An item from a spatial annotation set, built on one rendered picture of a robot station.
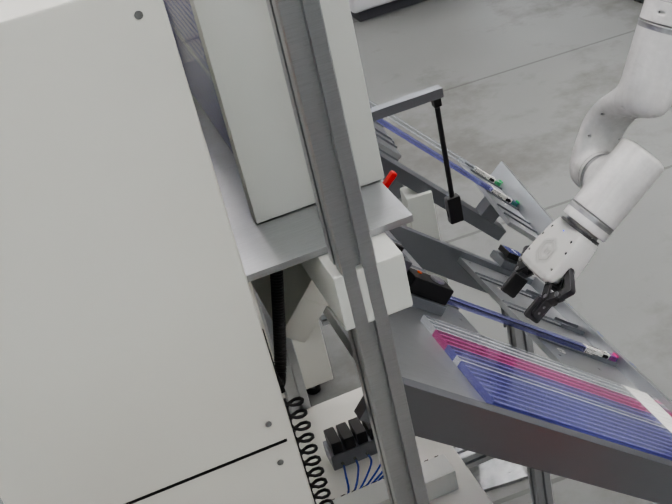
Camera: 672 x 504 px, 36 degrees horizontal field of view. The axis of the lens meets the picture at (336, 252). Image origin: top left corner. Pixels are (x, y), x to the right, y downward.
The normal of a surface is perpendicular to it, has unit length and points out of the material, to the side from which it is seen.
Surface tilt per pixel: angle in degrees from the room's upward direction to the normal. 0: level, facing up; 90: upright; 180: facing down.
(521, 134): 0
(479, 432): 90
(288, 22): 90
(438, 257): 90
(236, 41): 90
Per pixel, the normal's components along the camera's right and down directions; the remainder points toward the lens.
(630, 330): -0.20, -0.83
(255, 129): 0.33, 0.44
